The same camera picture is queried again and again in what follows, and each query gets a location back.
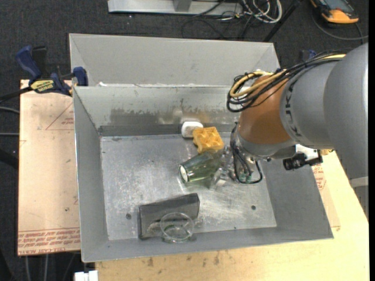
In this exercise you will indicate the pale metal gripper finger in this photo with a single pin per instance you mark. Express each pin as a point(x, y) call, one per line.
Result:
point(223, 178)
point(227, 154)

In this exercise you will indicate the yellow waffle toy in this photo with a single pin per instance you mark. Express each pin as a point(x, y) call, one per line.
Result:
point(208, 139)

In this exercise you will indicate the green glass cup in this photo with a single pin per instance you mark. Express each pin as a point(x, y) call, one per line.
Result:
point(199, 168)

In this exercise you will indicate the white rounded block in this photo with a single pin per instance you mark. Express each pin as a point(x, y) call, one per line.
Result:
point(189, 127)

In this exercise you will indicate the dark green flat block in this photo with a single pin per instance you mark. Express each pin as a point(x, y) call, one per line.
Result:
point(164, 208)

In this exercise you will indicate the clear glass bowl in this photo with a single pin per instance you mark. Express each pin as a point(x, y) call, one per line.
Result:
point(176, 230)

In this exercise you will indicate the grey metal bin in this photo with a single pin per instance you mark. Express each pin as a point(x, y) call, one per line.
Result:
point(140, 168)

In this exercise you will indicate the black cylinder on white bracket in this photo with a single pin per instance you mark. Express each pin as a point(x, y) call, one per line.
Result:
point(296, 161)

